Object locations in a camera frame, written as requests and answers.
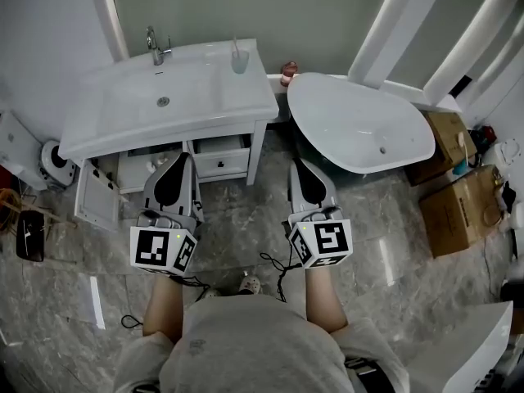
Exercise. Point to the white oval bathtub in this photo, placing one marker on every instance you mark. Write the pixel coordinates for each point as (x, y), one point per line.
(352, 117)

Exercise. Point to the person's black belt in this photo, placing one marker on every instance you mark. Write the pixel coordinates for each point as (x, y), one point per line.
(364, 373)

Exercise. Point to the translucent plastic cup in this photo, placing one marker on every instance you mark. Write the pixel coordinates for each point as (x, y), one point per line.
(240, 63)

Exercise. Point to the white toothbrush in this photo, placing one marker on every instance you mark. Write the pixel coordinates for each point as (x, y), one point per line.
(236, 44)

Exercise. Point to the person's grey shirt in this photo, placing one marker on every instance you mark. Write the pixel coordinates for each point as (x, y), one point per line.
(254, 350)

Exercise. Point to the chrome faucet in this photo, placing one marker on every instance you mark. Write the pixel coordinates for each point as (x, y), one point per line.
(156, 49)

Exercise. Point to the white appliance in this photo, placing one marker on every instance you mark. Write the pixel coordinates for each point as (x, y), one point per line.
(18, 150)

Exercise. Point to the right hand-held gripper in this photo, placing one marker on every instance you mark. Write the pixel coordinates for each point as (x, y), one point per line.
(323, 240)

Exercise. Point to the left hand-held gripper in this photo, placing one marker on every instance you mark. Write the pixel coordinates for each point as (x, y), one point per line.
(163, 219)

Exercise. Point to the white cabinet drawer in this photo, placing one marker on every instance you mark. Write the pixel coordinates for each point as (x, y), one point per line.
(221, 163)

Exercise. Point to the white arched mirror frame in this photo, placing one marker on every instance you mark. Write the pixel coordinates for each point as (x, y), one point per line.
(108, 14)

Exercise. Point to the person's left forearm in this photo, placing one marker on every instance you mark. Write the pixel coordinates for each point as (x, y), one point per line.
(163, 309)

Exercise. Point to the white strip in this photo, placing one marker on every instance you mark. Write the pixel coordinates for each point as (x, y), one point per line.
(97, 301)

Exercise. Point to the white window frame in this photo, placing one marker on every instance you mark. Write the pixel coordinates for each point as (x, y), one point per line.
(409, 27)

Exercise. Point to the white vanity cabinet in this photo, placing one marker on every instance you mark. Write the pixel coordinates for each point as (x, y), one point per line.
(258, 150)

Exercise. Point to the small cardboard box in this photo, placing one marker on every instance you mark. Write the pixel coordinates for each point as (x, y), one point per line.
(446, 137)

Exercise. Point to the white round robot vacuum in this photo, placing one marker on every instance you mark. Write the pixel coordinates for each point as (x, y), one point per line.
(55, 162)

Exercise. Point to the large cardboard box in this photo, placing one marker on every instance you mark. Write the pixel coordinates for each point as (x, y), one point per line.
(454, 215)

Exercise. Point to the black flat device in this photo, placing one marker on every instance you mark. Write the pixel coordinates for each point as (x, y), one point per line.
(30, 236)

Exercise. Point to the white cabinet door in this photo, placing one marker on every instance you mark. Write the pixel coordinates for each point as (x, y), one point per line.
(96, 197)

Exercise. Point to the white ceramic sink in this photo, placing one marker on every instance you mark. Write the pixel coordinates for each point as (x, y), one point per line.
(123, 96)

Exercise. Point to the person's right forearm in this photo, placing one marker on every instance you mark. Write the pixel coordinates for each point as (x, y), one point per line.
(325, 301)

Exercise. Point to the pink small container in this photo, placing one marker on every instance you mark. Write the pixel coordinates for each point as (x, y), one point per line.
(287, 74)

